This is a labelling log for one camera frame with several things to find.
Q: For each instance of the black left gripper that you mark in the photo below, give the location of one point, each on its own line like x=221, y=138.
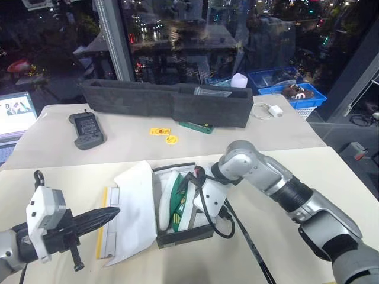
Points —
x=60, y=233

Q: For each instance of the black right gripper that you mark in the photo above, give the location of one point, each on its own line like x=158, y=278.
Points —
x=201, y=174

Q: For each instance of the green and white shoe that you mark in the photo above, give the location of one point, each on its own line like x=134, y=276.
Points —
x=177, y=204

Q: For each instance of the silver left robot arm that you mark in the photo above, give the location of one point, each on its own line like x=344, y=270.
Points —
x=12, y=247

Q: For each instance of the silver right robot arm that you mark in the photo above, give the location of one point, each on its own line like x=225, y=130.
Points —
x=296, y=189

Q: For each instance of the white yellow-edged shoebox lid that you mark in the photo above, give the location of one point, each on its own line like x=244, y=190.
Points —
x=109, y=225

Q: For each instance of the black shoebox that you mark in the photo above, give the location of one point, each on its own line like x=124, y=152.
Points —
x=183, y=236

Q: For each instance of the open laptop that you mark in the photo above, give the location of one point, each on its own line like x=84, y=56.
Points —
x=13, y=118

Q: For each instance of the white tissue paper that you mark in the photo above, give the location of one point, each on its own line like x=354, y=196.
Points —
x=136, y=207

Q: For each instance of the yellow round sticker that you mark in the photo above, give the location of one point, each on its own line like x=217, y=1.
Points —
x=171, y=140

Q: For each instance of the green flat box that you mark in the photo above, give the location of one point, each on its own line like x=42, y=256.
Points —
x=197, y=127

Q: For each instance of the yellow rectangular sticker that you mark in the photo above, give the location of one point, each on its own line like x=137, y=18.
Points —
x=160, y=131

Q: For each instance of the dark grey foam case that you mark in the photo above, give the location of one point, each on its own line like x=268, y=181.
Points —
x=165, y=103

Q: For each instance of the clear plastic bag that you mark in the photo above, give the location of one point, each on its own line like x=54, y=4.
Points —
x=211, y=91

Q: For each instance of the grey handheld remote controller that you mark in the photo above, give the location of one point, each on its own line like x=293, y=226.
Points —
x=86, y=130

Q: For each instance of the white charger plug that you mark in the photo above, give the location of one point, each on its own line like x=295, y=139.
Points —
x=274, y=111

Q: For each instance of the white translucent lamp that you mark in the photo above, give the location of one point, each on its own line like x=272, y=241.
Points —
x=239, y=80

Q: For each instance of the white perforated crate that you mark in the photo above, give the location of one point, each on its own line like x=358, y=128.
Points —
x=306, y=112

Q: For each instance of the brown patterned shoe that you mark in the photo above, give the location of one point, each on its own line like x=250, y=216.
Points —
x=297, y=91

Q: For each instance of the blue plastic bin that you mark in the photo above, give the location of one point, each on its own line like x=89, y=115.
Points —
x=311, y=99

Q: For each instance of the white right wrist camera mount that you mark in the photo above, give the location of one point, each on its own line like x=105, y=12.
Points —
x=211, y=195

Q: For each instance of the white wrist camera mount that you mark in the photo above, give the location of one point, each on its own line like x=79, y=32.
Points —
x=211, y=195
x=41, y=207

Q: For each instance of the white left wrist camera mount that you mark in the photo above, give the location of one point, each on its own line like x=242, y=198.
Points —
x=41, y=207

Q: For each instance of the metal window frame post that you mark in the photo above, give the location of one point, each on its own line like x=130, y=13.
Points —
x=114, y=38

